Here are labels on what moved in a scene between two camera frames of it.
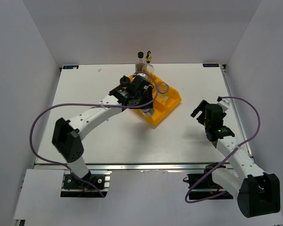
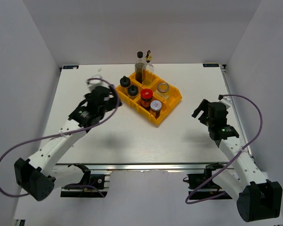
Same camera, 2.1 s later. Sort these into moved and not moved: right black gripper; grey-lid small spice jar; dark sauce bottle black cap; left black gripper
Moved: left black gripper; grey-lid small spice jar
Not moved: dark sauce bottle black cap; right black gripper
